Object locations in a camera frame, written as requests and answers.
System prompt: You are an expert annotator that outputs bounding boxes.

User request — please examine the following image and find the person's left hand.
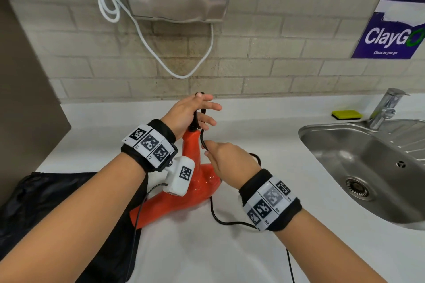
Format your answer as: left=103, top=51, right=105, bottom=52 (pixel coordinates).
left=161, top=92, right=222, bottom=142

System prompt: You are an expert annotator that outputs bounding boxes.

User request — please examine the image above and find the person's right hand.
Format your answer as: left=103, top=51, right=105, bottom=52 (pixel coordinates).
left=203, top=140, right=261, bottom=191

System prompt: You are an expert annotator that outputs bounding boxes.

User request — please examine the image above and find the black hair dryer cord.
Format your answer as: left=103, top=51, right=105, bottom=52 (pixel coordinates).
left=192, top=91, right=263, bottom=229

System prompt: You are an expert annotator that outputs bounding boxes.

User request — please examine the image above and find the orange hair dryer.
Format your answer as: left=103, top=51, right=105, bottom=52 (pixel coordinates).
left=128, top=128, right=222, bottom=229

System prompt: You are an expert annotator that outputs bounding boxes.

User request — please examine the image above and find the black drawstring bag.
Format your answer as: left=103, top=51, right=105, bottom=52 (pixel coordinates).
left=0, top=172, right=148, bottom=283

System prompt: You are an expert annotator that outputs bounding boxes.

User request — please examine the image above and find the person's left forearm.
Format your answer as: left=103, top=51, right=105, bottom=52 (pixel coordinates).
left=0, top=153, right=148, bottom=283

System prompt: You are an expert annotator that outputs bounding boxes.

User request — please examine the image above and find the person's right forearm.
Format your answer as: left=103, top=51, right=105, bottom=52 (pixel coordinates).
left=274, top=208, right=389, bottom=283

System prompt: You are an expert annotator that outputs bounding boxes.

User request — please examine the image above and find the left wristband with square markers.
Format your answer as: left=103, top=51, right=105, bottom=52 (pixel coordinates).
left=120, top=119, right=179, bottom=173

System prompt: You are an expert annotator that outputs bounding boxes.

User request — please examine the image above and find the wristband with square markers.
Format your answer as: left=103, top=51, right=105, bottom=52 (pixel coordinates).
left=238, top=168, right=303, bottom=233
left=120, top=119, right=179, bottom=173

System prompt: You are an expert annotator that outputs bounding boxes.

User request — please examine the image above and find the right wristband with square markers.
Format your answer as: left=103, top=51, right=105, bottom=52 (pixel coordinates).
left=238, top=168, right=303, bottom=233

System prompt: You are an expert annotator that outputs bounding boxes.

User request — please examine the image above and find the yellow sponge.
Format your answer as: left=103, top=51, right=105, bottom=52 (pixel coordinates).
left=331, top=110, right=363, bottom=120

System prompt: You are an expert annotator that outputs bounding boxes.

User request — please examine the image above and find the stainless steel sink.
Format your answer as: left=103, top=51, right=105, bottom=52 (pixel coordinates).
left=298, top=119, right=425, bottom=231

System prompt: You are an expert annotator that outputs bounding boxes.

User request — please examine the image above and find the brown side panel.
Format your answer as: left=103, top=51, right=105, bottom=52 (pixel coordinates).
left=0, top=0, right=72, bottom=207

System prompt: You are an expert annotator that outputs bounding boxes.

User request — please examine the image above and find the chrome faucet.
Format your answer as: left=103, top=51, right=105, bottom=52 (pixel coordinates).
left=367, top=88, right=411, bottom=130

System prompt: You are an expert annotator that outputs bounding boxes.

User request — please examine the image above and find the white wall cable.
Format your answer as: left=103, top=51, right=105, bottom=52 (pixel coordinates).
left=85, top=0, right=215, bottom=80

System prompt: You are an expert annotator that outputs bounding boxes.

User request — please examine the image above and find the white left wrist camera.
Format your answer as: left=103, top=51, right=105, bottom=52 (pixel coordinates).
left=162, top=156, right=196, bottom=197

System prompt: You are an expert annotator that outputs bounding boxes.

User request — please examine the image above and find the black left camera cable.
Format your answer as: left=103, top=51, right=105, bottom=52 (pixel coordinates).
left=124, top=182, right=169, bottom=283

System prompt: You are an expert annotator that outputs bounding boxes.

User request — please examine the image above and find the black camera cable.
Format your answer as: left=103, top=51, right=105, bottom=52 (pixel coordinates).
left=124, top=182, right=169, bottom=283
left=285, top=248, right=296, bottom=283

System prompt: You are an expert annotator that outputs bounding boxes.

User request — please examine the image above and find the black right camera cable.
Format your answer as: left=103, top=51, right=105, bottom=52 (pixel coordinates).
left=285, top=248, right=296, bottom=283

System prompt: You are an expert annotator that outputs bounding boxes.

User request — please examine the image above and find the purple wall poster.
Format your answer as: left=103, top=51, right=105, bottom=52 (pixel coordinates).
left=351, top=0, right=425, bottom=60

